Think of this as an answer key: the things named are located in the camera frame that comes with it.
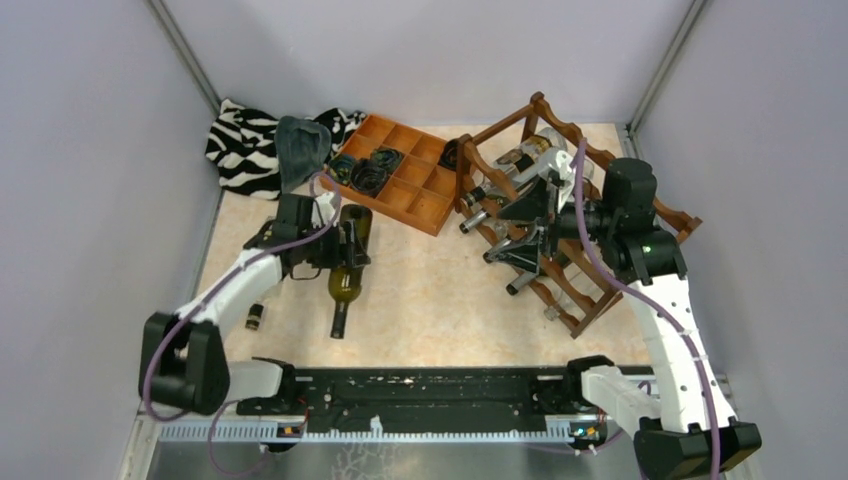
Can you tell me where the wooden wine rack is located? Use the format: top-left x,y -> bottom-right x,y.
455,92 -> 701,338

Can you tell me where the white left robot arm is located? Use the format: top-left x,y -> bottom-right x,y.
138,193 -> 373,420

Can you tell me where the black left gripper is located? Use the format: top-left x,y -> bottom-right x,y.
299,217 -> 370,269

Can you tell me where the clear liquor bottle gold label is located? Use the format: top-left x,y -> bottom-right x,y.
245,303 -> 265,331

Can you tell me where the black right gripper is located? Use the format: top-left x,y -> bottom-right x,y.
488,173 -> 617,274

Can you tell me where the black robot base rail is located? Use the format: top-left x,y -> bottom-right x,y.
158,365 -> 657,446

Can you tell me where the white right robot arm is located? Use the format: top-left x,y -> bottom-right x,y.
492,149 -> 762,479

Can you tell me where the black rolled item right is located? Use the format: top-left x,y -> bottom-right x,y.
438,138 -> 459,172

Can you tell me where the small clear glass bottle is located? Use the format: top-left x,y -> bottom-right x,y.
493,221 -> 525,240

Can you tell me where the orange wooden compartment tray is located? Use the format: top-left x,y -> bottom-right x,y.
325,114 -> 456,236

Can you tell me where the dark wine bottle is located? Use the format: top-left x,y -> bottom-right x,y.
328,204 -> 373,339
459,210 -> 493,234

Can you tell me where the dark wine bottle back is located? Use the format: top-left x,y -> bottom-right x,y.
459,210 -> 493,234

